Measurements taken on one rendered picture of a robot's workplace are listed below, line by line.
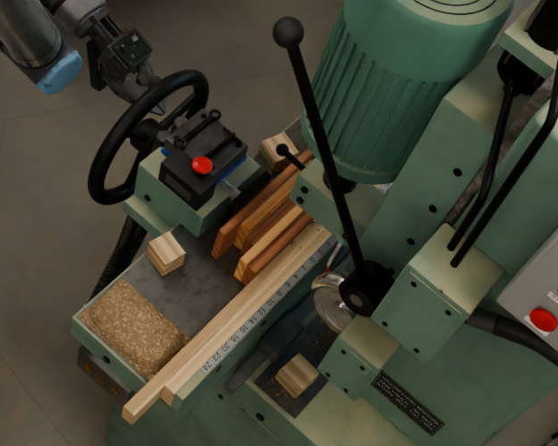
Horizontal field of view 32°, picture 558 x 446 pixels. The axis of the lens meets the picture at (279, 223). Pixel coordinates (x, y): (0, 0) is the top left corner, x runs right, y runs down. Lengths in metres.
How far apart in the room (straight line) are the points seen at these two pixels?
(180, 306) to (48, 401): 0.94
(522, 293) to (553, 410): 1.61
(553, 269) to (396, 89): 0.28
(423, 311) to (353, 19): 0.34
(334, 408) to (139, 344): 0.34
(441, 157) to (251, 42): 1.87
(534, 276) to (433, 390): 0.43
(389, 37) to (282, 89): 1.83
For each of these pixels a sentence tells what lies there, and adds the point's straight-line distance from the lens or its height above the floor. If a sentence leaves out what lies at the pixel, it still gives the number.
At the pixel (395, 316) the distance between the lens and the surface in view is 1.21.
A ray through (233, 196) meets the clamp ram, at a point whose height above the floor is 0.96.
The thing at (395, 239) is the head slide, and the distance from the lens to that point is 1.32.
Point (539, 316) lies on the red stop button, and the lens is 1.07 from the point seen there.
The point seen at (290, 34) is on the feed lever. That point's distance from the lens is 1.08.
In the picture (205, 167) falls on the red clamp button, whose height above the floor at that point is 1.02.
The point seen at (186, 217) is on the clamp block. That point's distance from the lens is 1.52.
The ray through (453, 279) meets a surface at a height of 1.30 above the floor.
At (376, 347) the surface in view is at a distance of 1.32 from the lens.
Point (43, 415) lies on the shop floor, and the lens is 2.36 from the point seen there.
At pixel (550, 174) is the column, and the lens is 1.04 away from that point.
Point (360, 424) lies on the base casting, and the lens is 1.58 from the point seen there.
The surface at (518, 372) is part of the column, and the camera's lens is 1.30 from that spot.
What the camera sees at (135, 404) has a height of 0.94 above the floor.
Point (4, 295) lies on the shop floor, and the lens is 2.48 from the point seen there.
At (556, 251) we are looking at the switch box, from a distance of 1.01.
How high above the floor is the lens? 2.23
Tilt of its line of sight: 57 degrees down
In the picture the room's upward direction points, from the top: 23 degrees clockwise
